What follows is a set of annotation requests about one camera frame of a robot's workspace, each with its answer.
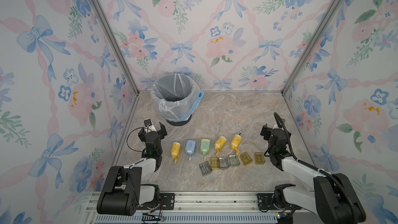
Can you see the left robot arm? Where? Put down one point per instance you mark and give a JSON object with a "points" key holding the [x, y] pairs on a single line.
{"points": [[123, 192]]}

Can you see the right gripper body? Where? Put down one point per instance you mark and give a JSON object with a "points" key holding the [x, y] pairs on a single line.
{"points": [[267, 131]]}

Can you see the green pencil sharpener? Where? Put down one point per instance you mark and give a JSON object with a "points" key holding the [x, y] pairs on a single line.
{"points": [[204, 147]]}

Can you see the corner aluminium post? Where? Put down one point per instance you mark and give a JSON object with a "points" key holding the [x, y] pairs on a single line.
{"points": [[318, 33], [104, 23]]}

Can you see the left corner aluminium post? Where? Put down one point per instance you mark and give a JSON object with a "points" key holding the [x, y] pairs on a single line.
{"points": [[104, 23]]}

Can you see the dark shavings tray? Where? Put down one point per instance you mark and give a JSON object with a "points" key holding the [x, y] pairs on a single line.
{"points": [[205, 168]]}

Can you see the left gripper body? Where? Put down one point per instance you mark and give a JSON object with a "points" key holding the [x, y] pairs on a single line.
{"points": [[161, 132]]}

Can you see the yellow transparent shavings tray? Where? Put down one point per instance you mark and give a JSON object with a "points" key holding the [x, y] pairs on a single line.
{"points": [[214, 163]]}

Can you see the right corner aluminium post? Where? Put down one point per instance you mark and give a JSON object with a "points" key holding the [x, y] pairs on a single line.
{"points": [[318, 33]]}

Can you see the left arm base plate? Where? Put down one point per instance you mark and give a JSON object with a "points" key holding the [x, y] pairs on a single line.
{"points": [[164, 201]]}

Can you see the clear trash bag blue band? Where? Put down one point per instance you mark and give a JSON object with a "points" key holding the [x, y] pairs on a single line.
{"points": [[177, 96]]}

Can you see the yellow pencil sharpener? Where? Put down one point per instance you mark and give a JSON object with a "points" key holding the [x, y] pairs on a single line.
{"points": [[175, 151], [235, 143], [219, 144]]}

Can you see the clear blue sharpener tray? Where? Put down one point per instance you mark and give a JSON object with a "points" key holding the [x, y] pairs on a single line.
{"points": [[223, 163]]}

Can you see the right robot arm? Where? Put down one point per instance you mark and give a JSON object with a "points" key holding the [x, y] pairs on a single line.
{"points": [[331, 196]]}

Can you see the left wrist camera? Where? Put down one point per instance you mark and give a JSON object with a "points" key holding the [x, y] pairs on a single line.
{"points": [[148, 126]]}

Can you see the green transparent shavings tray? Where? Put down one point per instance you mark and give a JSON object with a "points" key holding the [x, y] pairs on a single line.
{"points": [[234, 160]]}

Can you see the blue pencil sharpener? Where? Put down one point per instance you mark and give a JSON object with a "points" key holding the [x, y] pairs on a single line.
{"points": [[190, 149]]}

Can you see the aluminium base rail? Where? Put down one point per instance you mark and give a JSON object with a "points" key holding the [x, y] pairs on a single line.
{"points": [[194, 207]]}

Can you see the black trash bin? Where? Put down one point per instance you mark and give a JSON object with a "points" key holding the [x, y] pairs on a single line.
{"points": [[180, 122]]}

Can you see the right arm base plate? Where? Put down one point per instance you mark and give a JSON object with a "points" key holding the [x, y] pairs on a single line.
{"points": [[267, 201]]}

